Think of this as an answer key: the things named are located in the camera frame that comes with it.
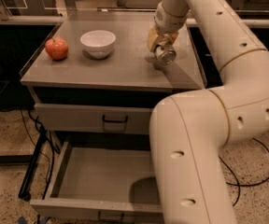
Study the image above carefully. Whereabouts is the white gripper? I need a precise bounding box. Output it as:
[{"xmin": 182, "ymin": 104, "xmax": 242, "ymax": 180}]
[{"xmin": 147, "ymin": 1, "xmax": 190, "ymax": 52}]

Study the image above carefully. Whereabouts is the silver green 7up can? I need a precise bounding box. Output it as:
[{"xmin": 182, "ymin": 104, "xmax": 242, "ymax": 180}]
[{"xmin": 154, "ymin": 42, "xmax": 177, "ymax": 66}]

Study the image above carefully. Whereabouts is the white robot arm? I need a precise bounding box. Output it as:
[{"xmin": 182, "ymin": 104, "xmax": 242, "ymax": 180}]
[{"xmin": 148, "ymin": 0, "xmax": 269, "ymax": 224}]

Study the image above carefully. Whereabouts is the grey drawer cabinet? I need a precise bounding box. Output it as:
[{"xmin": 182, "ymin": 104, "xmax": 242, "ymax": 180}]
[{"xmin": 21, "ymin": 11, "xmax": 206, "ymax": 150}]

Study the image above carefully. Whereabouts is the grey top drawer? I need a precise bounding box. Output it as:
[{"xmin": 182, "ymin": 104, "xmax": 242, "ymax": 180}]
[{"xmin": 35, "ymin": 104, "xmax": 151, "ymax": 134}]

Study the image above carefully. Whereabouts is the open grey middle drawer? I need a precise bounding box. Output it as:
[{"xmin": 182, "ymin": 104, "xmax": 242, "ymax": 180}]
[{"xmin": 30, "ymin": 143, "xmax": 163, "ymax": 224}]

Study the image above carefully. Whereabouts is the white ceramic bowl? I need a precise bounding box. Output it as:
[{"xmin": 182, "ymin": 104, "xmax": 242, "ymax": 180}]
[{"xmin": 80, "ymin": 30, "xmax": 116, "ymax": 59}]

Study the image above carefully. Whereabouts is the red apple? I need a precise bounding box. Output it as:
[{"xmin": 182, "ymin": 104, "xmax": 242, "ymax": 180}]
[{"xmin": 45, "ymin": 37, "xmax": 68, "ymax": 61}]

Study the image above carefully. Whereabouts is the black cables left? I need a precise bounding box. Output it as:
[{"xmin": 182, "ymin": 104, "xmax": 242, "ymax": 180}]
[{"xmin": 19, "ymin": 109, "xmax": 61, "ymax": 224}]

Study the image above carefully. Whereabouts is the black floor cable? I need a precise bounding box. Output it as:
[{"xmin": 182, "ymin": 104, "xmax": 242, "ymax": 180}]
[{"xmin": 218, "ymin": 137, "xmax": 269, "ymax": 207}]

